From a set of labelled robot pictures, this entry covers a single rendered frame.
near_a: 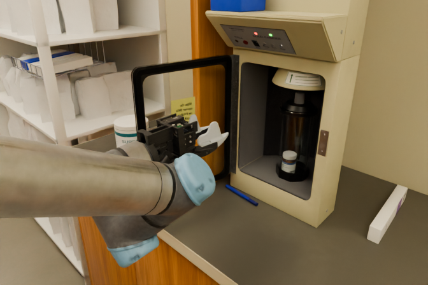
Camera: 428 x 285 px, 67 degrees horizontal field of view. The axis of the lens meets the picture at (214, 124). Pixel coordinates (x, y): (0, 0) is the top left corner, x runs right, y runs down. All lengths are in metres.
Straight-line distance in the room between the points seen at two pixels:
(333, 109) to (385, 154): 0.51
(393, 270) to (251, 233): 0.35
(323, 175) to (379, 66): 0.48
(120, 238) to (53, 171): 0.24
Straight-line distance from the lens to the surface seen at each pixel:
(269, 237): 0.94
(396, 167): 1.31
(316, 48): 0.76
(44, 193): 0.34
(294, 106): 0.95
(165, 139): 0.65
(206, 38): 0.96
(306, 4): 0.83
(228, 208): 1.03
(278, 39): 0.79
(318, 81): 0.90
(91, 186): 0.37
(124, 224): 0.54
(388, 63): 1.22
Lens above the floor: 1.56
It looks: 22 degrees down
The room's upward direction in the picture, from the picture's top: straight up
